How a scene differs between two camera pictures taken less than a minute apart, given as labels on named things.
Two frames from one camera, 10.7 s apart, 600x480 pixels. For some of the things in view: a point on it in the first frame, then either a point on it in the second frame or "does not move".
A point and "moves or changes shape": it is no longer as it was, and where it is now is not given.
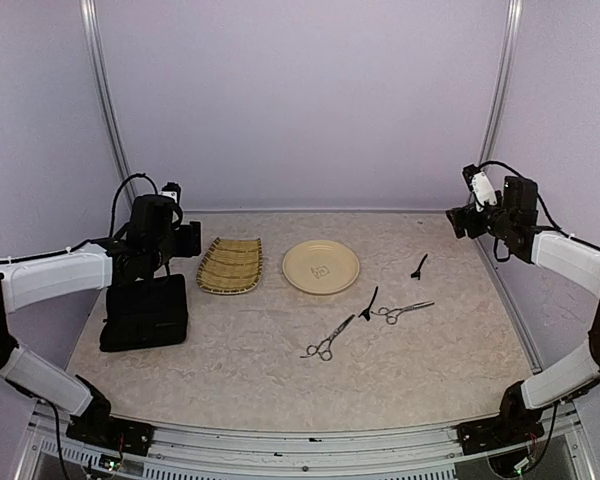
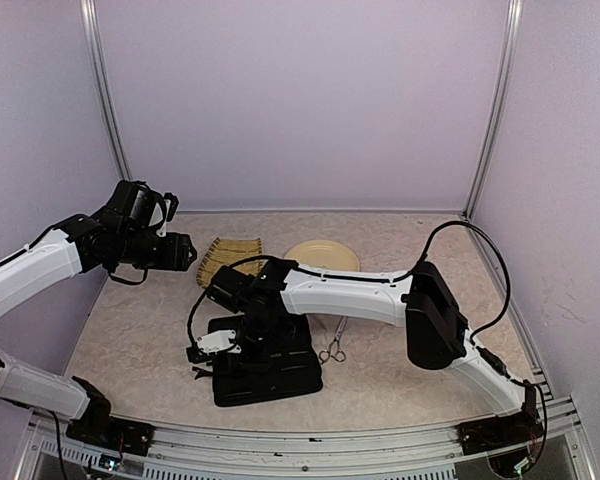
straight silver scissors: (324, 348) to (334, 351)
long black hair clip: (366, 312) moves or changes shape
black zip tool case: (145, 313) to (237, 382)
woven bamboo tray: (230, 266) does not move
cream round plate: (320, 267) does not move
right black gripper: (460, 224) to (260, 360)
